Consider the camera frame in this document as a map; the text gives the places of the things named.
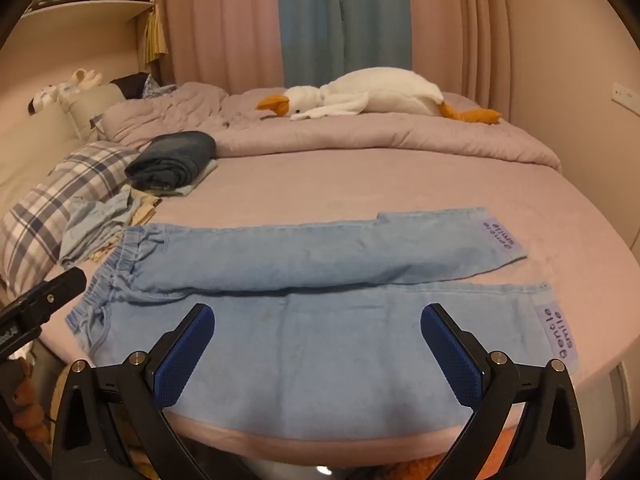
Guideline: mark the blue patterned cloth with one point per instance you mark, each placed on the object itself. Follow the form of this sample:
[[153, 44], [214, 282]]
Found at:
[[159, 89]]

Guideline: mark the dark cloth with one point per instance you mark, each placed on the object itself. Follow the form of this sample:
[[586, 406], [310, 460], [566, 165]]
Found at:
[[131, 84]]

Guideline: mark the grey cushion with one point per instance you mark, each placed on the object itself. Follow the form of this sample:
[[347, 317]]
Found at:
[[95, 105]]

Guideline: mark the yellowish patterned cloth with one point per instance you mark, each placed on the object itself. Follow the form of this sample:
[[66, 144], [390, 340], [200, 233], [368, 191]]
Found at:
[[145, 212]]

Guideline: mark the pink curtain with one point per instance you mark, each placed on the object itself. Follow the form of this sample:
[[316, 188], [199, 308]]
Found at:
[[225, 20], [450, 20]]

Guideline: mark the plaid pillow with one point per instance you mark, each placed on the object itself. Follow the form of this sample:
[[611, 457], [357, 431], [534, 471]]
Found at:
[[45, 210]]

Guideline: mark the brown teddy bear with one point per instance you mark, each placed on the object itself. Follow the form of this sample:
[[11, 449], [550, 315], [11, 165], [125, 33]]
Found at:
[[27, 405]]

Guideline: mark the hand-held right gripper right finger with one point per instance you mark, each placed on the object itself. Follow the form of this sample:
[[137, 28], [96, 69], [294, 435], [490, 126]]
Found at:
[[452, 360]]

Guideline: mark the crumpled light blue cloth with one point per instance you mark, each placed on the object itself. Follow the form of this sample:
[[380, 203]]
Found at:
[[90, 225]]

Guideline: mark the bed with pink sheet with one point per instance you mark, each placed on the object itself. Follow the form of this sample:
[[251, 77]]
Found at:
[[350, 185]]

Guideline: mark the white wall socket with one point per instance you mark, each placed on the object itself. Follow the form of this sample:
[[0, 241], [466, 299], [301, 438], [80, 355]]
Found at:
[[626, 95]]

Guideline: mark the pinkish grey quilt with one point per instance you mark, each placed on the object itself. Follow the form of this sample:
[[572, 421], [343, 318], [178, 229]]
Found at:
[[350, 135]]

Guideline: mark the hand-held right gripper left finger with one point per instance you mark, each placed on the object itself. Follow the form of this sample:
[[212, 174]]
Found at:
[[182, 360]]

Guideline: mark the white wall shelf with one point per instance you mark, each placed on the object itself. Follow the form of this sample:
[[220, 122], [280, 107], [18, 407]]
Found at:
[[100, 10]]

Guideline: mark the folded dark blue jeans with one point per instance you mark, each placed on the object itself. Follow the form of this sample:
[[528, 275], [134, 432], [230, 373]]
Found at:
[[175, 160]]

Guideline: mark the beige headboard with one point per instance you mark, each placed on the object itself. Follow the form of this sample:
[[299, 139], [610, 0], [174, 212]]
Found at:
[[30, 150]]

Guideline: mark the blue curtain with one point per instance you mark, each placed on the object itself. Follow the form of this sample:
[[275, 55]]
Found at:
[[345, 20]]

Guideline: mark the light blue denim pants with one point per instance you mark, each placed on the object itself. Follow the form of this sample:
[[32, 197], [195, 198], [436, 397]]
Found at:
[[325, 360]]

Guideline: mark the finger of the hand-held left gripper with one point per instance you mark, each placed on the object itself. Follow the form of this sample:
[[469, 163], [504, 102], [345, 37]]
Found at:
[[45, 300]]

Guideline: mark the white goose plush toy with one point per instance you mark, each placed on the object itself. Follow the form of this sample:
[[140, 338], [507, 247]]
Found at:
[[390, 92]]

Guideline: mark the yellow tasselled hanging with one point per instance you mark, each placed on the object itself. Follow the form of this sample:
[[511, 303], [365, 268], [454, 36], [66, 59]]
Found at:
[[156, 35]]

